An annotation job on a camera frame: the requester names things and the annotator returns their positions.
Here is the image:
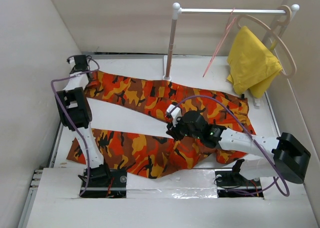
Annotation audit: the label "yellow folded cloth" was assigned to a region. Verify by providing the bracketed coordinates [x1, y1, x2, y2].
[227, 26, 283, 98]

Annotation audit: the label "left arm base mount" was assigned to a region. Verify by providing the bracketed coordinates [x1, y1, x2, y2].
[78, 169, 128, 199]

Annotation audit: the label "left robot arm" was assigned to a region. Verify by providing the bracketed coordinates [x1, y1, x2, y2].
[51, 55, 112, 188]

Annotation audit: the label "wooden round hanger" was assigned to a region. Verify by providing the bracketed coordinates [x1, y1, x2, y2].
[236, 4, 300, 79]

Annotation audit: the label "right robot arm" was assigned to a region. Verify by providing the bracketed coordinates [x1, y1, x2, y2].
[166, 106, 311, 185]

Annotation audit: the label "orange camouflage trousers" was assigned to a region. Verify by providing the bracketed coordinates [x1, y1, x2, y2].
[66, 69, 257, 180]

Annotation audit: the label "white metal clothes rack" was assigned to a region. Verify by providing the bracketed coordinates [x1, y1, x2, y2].
[160, 2, 300, 108]

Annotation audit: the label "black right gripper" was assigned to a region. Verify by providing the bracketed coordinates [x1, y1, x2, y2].
[166, 115, 202, 141]

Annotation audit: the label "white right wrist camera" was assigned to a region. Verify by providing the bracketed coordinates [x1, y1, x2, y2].
[165, 104, 182, 121]

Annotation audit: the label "pink wire hanger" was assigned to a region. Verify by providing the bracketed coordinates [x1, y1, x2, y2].
[202, 7, 236, 78]

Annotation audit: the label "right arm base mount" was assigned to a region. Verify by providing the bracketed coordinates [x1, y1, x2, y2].
[213, 170, 264, 198]

